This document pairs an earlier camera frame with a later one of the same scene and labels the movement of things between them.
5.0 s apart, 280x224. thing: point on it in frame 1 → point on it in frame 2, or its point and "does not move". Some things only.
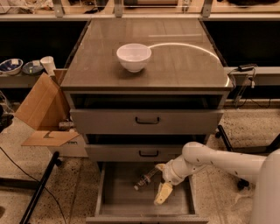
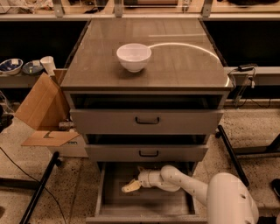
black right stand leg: (242, 183) does not move
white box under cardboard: (73, 148) does not move
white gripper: (168, 174) → (144, 176)
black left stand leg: (54, 162) does not move
